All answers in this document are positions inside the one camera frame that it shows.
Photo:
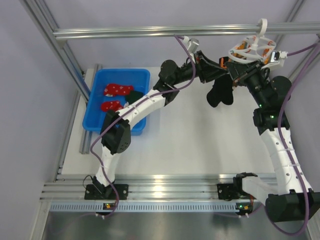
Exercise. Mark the white round clip hanger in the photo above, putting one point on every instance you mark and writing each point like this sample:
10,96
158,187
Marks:
253,47

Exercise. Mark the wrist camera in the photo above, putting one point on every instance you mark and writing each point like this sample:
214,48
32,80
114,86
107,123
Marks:
191,44
276,60

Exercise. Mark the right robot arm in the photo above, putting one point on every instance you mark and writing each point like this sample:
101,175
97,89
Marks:
293,198

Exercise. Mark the red snowflake sock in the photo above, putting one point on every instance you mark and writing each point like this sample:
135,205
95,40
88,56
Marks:
113,89

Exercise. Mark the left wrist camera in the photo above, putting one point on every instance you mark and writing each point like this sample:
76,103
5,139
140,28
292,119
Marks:
191,44

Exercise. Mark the slotted cable duct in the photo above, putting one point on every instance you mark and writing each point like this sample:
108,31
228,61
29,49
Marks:
152,207

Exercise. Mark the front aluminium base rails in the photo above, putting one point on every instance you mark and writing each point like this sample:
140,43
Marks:
152,188

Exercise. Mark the black striped sock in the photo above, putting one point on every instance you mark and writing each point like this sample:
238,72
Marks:
221,92

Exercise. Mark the blue plastic bin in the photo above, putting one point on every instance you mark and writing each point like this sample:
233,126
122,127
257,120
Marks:
139,78

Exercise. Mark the orange clothes peg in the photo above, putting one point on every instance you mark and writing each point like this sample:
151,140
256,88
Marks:
223,61

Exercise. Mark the green tree sock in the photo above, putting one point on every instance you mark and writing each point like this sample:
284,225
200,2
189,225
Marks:
133,96

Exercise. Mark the red santa sock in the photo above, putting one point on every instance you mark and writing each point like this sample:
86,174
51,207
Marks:
113,105

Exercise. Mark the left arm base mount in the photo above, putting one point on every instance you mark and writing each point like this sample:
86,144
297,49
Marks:
92,193

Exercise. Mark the aluminium frame post left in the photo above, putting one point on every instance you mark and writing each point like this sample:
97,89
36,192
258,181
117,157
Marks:
44,20

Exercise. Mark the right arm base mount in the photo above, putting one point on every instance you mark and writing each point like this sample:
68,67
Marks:
228,192

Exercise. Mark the horizontal aluminium rail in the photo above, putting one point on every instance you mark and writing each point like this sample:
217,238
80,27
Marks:
283,28

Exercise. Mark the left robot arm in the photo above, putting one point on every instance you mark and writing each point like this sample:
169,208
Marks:
115,134

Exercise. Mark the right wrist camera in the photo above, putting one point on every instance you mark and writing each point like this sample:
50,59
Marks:
276,60

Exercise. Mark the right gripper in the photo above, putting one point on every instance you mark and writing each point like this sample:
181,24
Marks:
237,70

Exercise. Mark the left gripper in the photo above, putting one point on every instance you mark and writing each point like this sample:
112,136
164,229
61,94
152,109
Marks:
207,69

